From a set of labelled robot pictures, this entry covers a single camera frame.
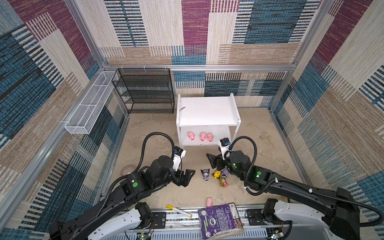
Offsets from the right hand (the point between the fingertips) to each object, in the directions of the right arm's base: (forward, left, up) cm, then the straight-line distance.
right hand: (213, 154), depth 76 cm
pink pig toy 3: (+11, +1, -1) cm, 11 cm away
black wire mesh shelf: (+53, +43, 0) cm, 68 cm away
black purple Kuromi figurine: (-4, +3, -15) cm, 16 cm away
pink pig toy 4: (-18, +3, -17) cm, 25 cm away
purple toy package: (-27, -2, -16) cm, 31 cm away
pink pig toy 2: (+11, +5, -1) cm, 12 cm away
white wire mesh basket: (+26, +75, +1) cm, 80 cm away
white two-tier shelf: (+9, +5, +16) cm, 18 cm away
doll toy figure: (-9, -6, -17) cm, 20 cm away
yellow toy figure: (-4, -3, -15) cm, 16 cm away
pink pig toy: (+12, +11, 0) cm, 16 cm away
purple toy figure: (-11, -3, +6) cm, 13 cm away
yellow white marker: (-20, +22, -18) cm, 35 cm away
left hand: (-8, +12, +4) cm, 15 cm away
